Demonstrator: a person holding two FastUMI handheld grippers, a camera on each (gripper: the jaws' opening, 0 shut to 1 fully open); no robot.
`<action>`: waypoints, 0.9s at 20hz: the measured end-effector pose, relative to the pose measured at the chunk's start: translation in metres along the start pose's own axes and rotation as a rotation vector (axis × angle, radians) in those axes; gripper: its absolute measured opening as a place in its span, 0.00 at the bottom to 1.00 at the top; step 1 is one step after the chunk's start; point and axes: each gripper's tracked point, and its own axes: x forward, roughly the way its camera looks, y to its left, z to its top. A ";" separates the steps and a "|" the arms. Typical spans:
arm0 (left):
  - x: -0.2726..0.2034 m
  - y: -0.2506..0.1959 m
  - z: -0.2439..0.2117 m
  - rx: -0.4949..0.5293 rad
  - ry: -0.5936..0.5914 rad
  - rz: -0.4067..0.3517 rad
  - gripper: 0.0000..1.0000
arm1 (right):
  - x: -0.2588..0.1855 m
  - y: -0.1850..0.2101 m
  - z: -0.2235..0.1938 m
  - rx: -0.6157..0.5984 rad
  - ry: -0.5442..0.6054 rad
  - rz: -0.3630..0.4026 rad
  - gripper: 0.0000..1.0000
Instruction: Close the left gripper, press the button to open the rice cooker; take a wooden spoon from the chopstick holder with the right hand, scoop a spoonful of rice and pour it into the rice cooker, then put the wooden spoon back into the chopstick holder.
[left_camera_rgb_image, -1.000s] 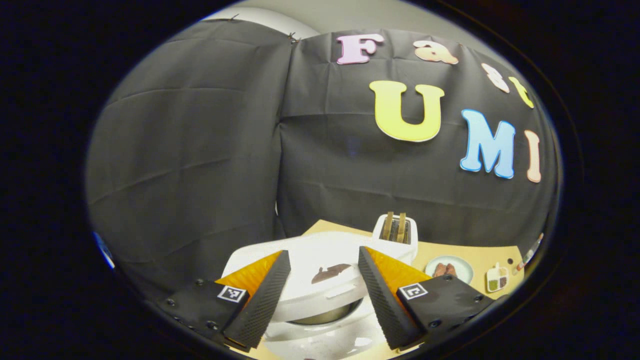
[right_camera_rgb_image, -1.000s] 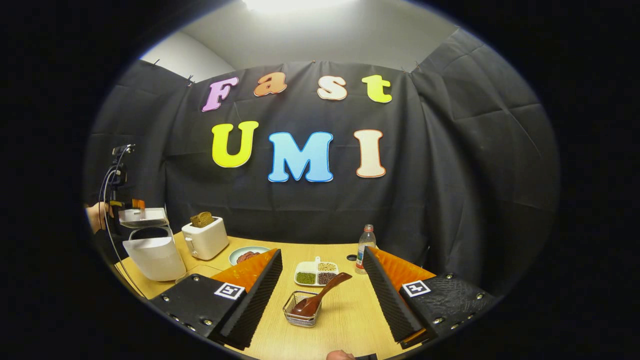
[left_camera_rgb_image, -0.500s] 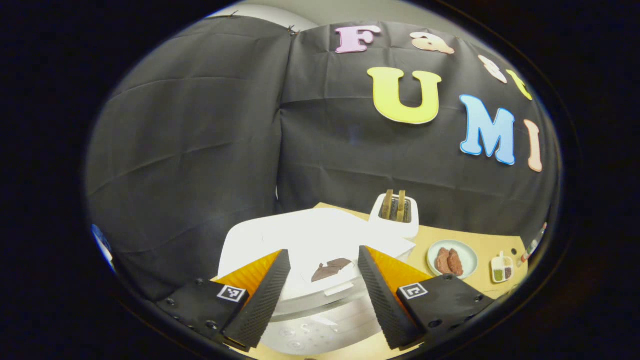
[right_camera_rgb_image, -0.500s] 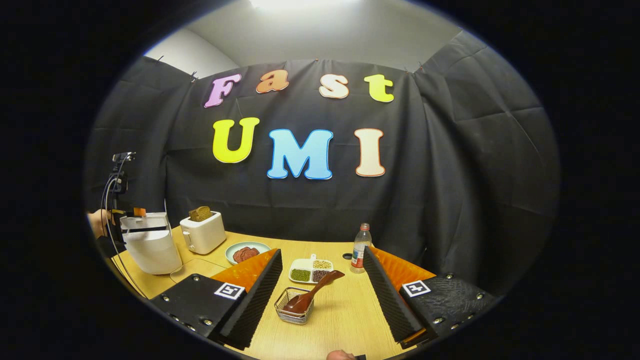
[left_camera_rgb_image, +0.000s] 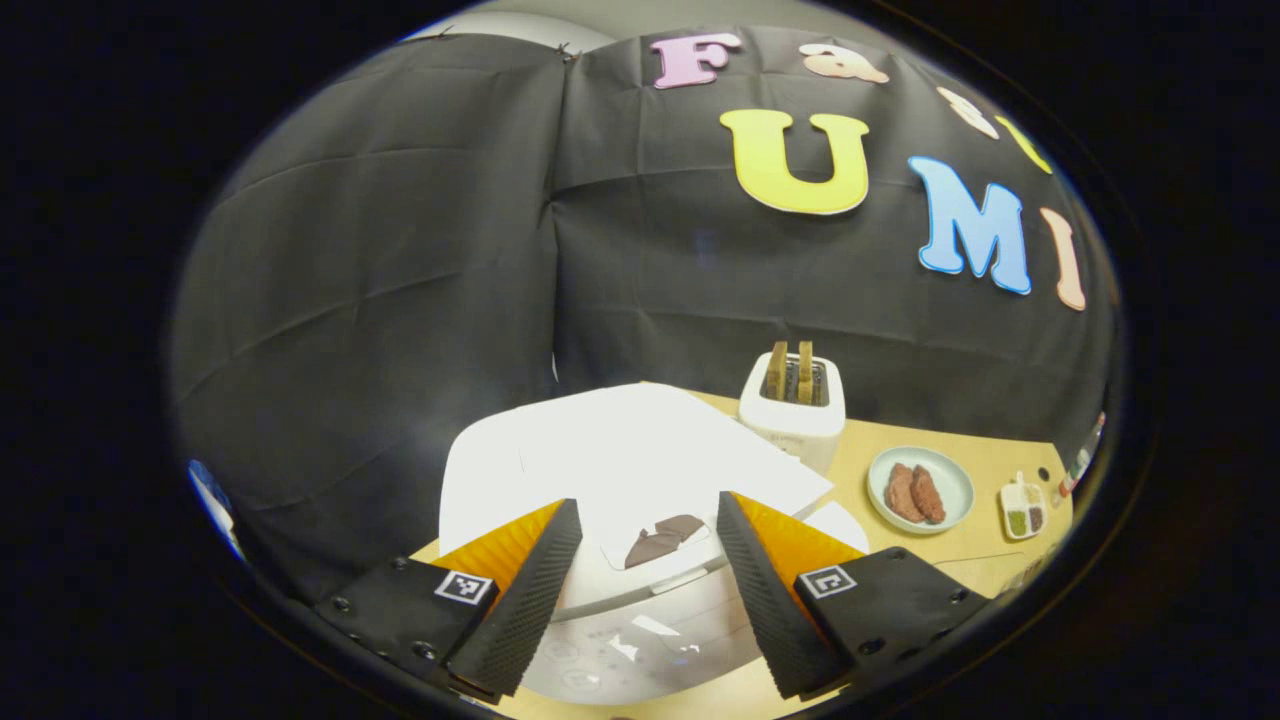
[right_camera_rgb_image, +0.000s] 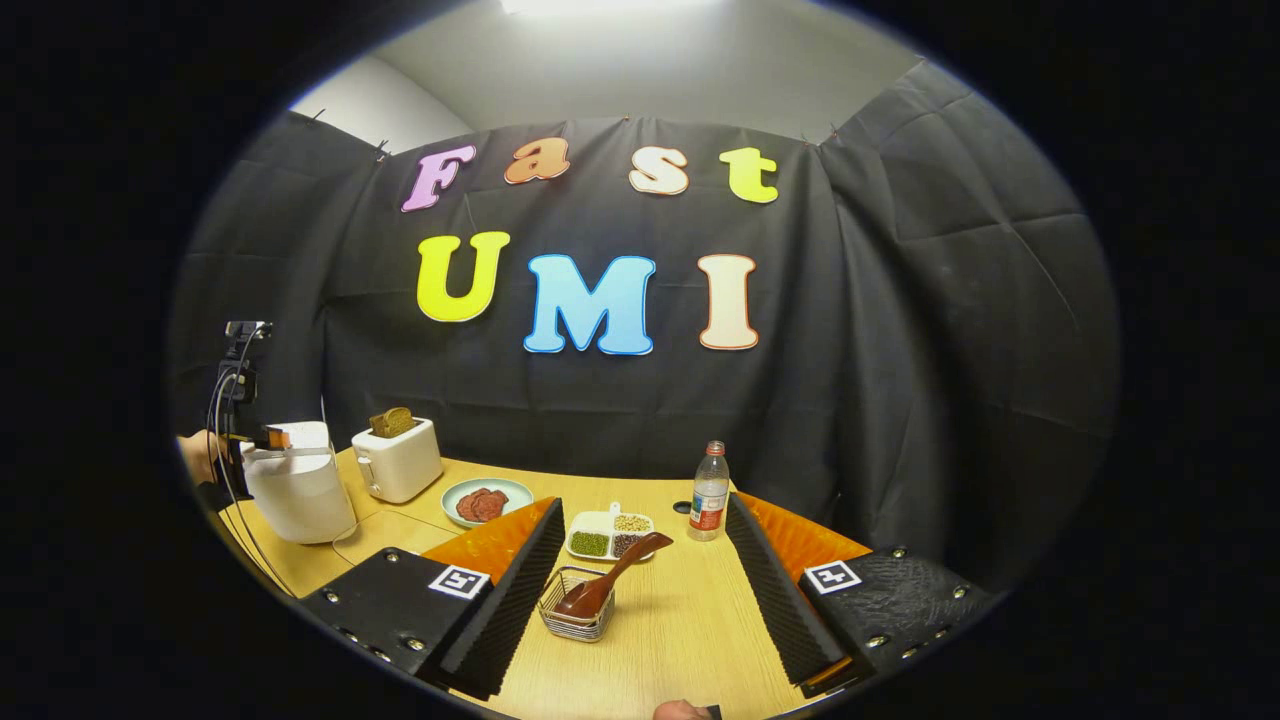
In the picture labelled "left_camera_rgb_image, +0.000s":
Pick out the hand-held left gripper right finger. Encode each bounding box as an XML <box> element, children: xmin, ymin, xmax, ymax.
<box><xmin>716</xmin><ymin>490</ymin><xmax>991</xmax><ymax>701</ymax></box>

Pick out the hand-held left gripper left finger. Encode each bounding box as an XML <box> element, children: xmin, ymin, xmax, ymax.
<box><xmin>315</xmin><ymin>498</ymin><xmax>584</xmax><ymax>706</ymax></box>

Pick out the white rice cooker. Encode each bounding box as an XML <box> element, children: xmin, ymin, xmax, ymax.
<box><xmin>438</xmin><ymin>383</ymin><xmax>871</xmax><ymax>706</ymax></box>

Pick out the reddish brown meat slice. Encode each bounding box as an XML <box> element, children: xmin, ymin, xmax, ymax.
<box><xmin>910</xmin><ymin>465</ymin><xmax>947</xmax><ymax>525</ymax></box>
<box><xmin>886</xmin><ymin>462</ymin><xmax>921</xmax><ymax>523</ymax></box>

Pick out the white toaster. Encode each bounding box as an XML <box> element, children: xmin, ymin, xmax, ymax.
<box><xmin>738</xmin><ymin>351</ymin><xmax>847</xmax><ymax>476</ymax></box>

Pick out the pale green plate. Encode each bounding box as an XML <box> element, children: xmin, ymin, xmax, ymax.
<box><xmin>867</xmin><ymin>446</ymin><xmax>976</xmax><ymax>536</ymax></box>

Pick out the white divided bean dish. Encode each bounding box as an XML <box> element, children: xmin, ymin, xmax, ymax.
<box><xmin>999</xmin><ymin>472</ymin><xmax>1049</xmax><ymax>541</ymax></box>

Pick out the blue and white object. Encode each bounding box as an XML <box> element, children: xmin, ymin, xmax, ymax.
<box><xmin>188</xmin><ymin>458</ymin><xmax>246</xmax><ymax>561</ymax></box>

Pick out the clear plastic water bottle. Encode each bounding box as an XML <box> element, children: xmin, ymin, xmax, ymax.
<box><xmin>1060</xmin><ymin>412</ymin><xmax>1107</xmax><ymax>493</ymax></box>

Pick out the black backdrop cloth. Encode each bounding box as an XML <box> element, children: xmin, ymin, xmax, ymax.
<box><xmin>170</xmin><ymin>25</ymin><xmax>1121</xmax><ymax>601</ymax></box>

